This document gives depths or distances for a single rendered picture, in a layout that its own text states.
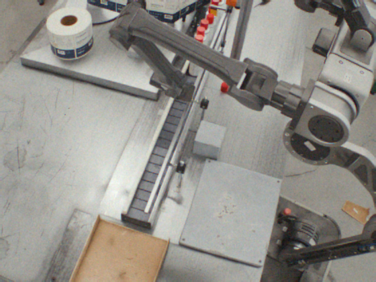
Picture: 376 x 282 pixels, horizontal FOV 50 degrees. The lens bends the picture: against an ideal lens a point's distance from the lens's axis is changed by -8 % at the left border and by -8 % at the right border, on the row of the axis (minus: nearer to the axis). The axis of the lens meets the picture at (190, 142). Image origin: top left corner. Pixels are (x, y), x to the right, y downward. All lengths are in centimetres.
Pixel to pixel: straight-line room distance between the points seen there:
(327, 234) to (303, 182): 51
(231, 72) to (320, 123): 25
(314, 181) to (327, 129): 171
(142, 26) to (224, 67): 22
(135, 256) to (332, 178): 166
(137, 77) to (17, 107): 53
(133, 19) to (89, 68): 84
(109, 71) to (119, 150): 37
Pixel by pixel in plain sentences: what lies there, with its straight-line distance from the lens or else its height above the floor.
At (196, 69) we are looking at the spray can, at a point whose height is 92.
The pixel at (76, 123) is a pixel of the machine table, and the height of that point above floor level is 83.
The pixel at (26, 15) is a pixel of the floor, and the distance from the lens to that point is 371.
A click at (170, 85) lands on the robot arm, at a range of 141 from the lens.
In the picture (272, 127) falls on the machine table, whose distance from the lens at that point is 181.
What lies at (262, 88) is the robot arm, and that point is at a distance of 105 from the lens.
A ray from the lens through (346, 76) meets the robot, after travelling 108.
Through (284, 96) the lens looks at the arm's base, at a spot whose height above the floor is 148.
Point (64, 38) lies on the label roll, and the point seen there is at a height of 101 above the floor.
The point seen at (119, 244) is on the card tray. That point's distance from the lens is 149.
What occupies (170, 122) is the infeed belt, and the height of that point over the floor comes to 88.
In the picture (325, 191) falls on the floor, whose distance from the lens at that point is 274.
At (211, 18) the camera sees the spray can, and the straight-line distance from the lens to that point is 183.
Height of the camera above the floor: 222
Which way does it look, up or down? 55 degrees down
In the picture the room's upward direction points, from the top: 9 degrees clockwise
